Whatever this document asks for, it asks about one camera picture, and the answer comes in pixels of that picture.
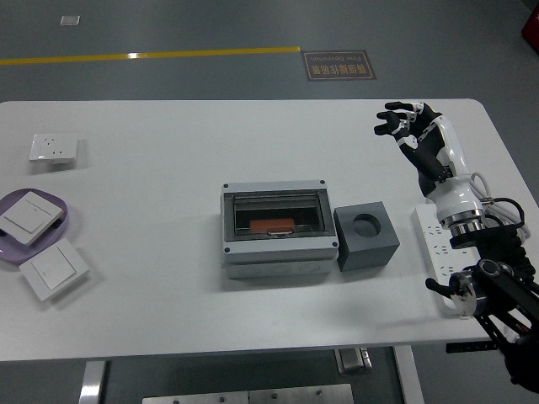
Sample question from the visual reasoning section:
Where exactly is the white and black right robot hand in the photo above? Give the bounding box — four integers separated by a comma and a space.
373, 100, 485, 224

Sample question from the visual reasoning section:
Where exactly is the grey junction box clear lid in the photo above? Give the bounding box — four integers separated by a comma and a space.
220, 179, 340, 279

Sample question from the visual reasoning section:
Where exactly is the orange cylinder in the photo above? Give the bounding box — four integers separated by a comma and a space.
248, 217, 296, 234

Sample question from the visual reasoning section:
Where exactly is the grey cube with round hole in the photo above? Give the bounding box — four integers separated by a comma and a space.
333, 200, 400, 273

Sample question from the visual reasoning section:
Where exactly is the white power strip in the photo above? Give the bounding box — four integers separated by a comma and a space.
411, 204, 485, 321

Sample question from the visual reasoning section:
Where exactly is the red object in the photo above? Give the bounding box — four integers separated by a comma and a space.
520, 8, 539, 42

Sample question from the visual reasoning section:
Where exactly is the black table control panel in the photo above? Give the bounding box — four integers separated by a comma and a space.
446, 340, 498, 354

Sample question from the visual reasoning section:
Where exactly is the white table leg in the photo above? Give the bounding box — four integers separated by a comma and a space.
77, 360, 109, 404
392, 344, 424, 404

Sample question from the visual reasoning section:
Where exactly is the purple tray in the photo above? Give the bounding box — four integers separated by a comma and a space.
0, 188, 71, 265

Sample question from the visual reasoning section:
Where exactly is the grey metal bracket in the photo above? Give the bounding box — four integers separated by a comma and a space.
334, 347, 374, 375

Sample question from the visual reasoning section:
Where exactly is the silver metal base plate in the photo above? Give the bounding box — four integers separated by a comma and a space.
141, 383, 355, 404

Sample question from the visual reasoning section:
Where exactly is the white wall socket plate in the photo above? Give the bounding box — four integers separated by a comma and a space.
28, 133, 80, 163

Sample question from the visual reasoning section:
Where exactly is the white wall switch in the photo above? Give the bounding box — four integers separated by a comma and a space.
19, 238, 91, 302
0, 191, 65, 247

